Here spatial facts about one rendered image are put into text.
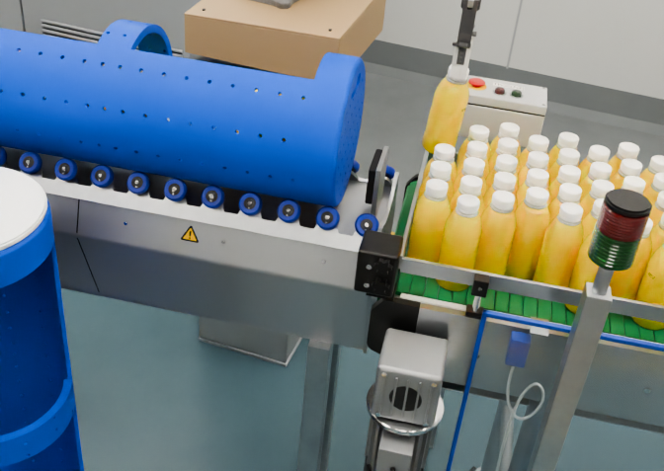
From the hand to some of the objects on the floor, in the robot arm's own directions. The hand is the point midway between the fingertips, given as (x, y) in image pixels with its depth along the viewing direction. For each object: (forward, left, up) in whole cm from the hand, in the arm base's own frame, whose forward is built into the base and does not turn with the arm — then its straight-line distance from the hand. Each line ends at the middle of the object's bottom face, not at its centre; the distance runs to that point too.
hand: (460, 58), depth 159 cm
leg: (+14, -21, -122) cm, 125 cm away
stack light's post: (+42, +34, -123) cm, 134 cm away
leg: (+28, -17, -122) cm, 126 cm away
